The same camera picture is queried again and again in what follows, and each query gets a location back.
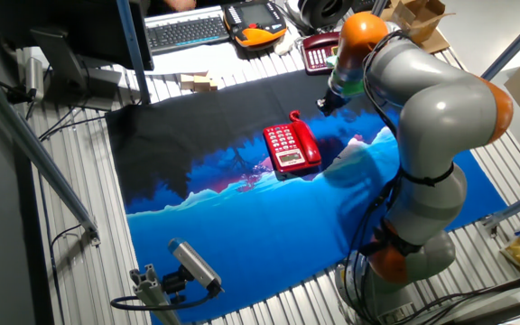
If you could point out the silver camera blue cap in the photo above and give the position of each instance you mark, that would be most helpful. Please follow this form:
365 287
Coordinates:
192 262

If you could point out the aluminium extrusion post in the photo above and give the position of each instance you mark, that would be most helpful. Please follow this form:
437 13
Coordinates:
147 289

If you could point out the blue grey frame beam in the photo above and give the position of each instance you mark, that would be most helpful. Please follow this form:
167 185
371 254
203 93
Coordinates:
517 43

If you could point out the silver orange robot arm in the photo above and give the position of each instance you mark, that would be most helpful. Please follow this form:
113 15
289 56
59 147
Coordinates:
440 113

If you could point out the open cardboard box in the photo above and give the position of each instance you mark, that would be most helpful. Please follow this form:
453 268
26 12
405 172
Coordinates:
422 13

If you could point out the grey monitor stand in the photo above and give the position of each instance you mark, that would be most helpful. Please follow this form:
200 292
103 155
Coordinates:
61 63

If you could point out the black computer keyboard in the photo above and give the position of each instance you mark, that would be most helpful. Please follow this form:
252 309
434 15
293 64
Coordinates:
183 31

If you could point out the red telephone base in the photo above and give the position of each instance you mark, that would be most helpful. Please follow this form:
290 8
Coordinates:
282 144

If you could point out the orange grey teach pendant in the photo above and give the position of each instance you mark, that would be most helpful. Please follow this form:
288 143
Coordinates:
255 22

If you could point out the blue frame post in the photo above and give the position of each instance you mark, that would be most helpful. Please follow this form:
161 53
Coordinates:
133 54

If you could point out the black computer monitor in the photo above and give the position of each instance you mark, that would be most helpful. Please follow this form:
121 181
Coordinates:
84 27

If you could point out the grey diagonal frame beam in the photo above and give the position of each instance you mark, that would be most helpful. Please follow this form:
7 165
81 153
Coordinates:
39 153

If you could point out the white cloth lump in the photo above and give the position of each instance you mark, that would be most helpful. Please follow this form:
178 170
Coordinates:
286 45

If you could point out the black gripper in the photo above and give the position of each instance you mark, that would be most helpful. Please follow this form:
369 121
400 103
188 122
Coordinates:
337 99

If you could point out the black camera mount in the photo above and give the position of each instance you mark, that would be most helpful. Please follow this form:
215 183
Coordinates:
174 283

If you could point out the person's bare hand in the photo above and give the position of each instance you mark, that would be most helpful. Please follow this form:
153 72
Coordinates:
179 4

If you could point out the maroon desk telephone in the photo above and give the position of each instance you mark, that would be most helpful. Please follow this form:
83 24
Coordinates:
316 56

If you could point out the blue black printed cloth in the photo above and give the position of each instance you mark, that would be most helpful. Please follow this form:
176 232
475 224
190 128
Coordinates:
242 225

